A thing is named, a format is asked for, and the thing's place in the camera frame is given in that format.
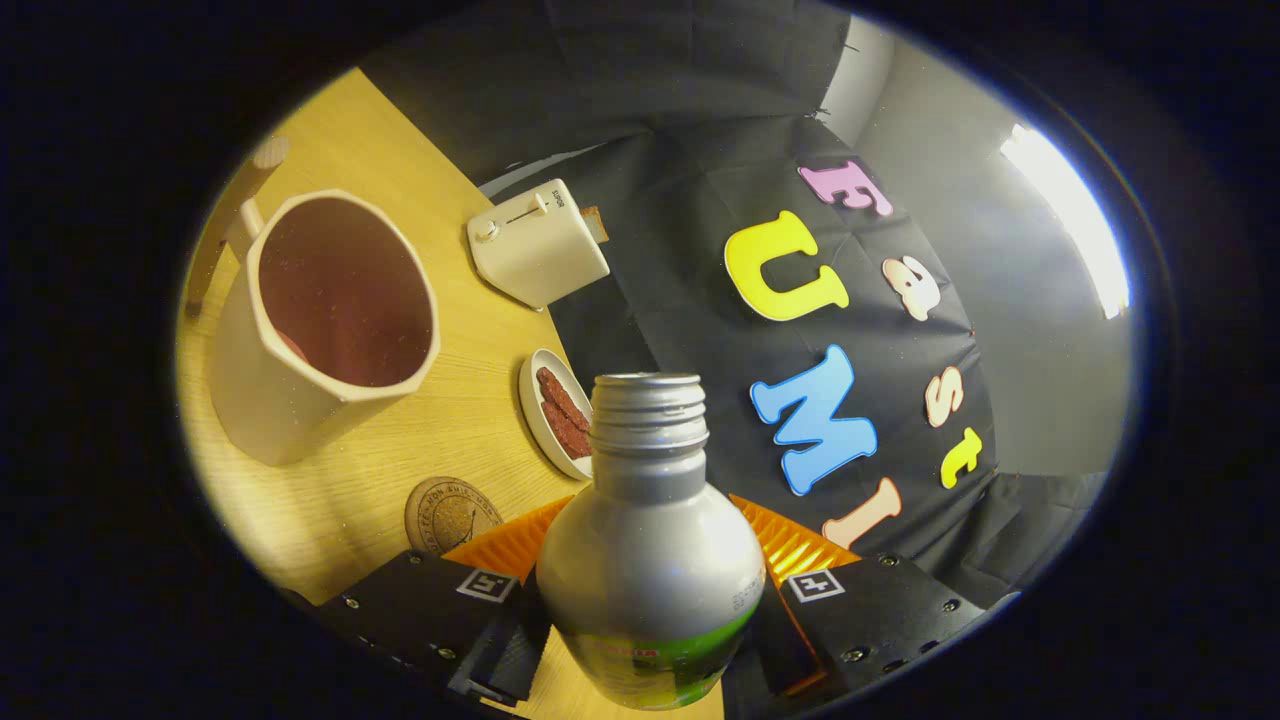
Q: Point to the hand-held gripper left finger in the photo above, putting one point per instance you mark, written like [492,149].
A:
[420,610]

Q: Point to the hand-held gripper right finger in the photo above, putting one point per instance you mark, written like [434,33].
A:
[890,610]

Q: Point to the round cork coaster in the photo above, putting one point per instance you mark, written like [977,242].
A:
[450,515]

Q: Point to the silver bottle with green label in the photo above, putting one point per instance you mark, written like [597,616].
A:
[650,560]

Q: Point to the wooden table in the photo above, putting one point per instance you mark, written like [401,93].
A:
[450,420]

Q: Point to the small white plate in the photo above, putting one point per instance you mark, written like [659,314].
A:
[535,410]

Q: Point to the reddish-brown meat slices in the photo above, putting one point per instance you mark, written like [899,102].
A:
[565,415]

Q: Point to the white toaster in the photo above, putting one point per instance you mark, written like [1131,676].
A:
[535,250]

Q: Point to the toasted bread slice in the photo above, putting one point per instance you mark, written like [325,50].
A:
[596,224]

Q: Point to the ceiling light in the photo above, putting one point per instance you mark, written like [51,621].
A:
[1075,215]

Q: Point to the black backdrop cloth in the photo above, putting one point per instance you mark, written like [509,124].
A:
[690,180]

